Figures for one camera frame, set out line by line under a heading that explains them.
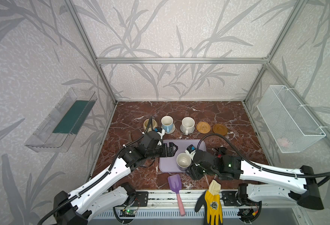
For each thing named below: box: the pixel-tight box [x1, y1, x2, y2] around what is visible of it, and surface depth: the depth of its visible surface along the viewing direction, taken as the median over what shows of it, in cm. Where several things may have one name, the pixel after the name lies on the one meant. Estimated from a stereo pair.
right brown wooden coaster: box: [212, 123, 228, 136], surface depth 104 cm
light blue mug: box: [160, 115, 174, 134], surface depth 98 cm
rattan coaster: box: [195, 121, 211, 135], surface depth 105 cm
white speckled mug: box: [180, 116, 195, 136], surface depth 98 cm
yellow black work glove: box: [194, 179, 224, 225], surface depth 72 cm
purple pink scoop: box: [167, 173, 186, 217], surface depth 80 cm
